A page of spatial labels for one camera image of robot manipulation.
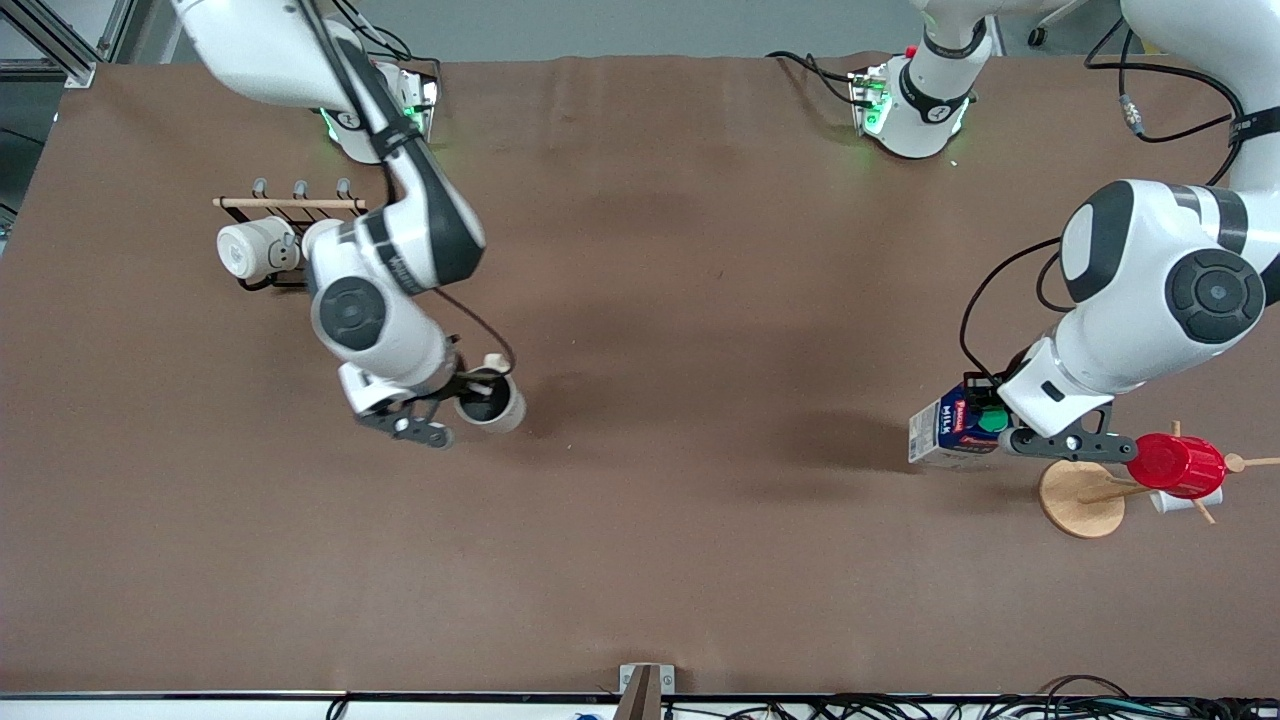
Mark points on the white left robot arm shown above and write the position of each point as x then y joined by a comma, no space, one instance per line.
1150,260

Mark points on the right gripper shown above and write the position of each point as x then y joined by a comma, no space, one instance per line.
464,383

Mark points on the wooden mug tree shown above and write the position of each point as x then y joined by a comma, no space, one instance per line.
1080,500

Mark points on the small white cup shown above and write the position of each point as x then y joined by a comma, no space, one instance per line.
1170,502

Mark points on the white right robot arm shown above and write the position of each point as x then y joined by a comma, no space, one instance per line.
350,310

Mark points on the red plastic cup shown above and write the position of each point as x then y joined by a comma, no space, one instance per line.
1175,465

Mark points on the aluminium frame profile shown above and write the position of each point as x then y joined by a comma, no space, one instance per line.
60,55

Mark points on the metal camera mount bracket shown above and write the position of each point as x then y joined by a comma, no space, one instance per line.
645,690

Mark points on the cream mug with grey interior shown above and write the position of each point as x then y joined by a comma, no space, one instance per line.
500,412

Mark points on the chair castor wheel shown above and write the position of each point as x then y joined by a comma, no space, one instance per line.
1037,37

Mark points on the blue and white milk carton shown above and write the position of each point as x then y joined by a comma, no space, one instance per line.
945,440

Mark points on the white mug with dark print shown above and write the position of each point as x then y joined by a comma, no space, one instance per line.
245,250

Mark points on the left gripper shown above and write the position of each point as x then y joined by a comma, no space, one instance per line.
984,386

